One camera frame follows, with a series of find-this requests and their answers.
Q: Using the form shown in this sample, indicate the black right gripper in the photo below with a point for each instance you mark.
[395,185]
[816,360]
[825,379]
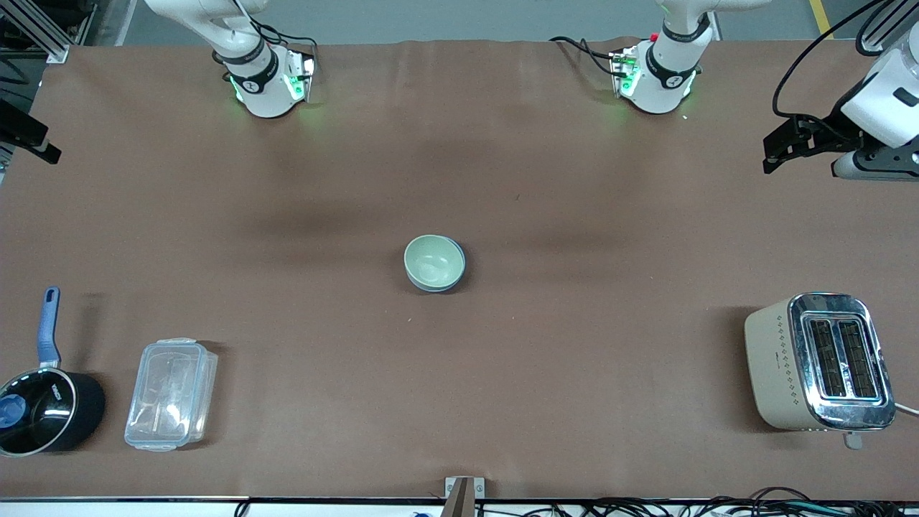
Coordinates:
[16,123]

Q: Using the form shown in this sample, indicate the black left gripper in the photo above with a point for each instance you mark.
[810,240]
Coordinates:
[831,129]

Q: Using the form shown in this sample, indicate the green bowl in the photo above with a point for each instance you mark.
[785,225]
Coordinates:
[432,260]

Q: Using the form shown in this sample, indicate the blue bowl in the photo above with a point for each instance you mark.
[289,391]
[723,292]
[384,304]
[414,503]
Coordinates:
[439,288]

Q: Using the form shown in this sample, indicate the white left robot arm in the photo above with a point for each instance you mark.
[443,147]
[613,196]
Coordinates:
[664,72]

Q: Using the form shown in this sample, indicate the arm base connector plate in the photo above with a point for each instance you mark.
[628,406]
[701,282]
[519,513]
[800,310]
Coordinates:
[300,75]
[624,72]

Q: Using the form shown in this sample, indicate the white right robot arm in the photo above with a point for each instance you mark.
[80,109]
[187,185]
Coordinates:
[251,72]

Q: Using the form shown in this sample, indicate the brown table mat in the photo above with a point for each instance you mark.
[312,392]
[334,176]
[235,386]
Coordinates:
[574,215]

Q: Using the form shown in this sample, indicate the cream and chrome toaster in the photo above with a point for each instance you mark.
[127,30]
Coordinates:
[775,366]

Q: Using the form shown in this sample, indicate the small blue round object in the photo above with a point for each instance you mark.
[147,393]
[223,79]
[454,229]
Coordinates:
[12,412]

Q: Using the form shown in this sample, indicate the clear plastic lidded container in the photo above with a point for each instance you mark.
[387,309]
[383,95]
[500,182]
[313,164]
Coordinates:
[169,395]

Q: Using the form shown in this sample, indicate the aluminium frame profile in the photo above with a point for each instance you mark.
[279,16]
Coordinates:
[43,29]

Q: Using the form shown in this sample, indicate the metal table edge bracket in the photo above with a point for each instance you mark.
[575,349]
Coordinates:
[464,495]

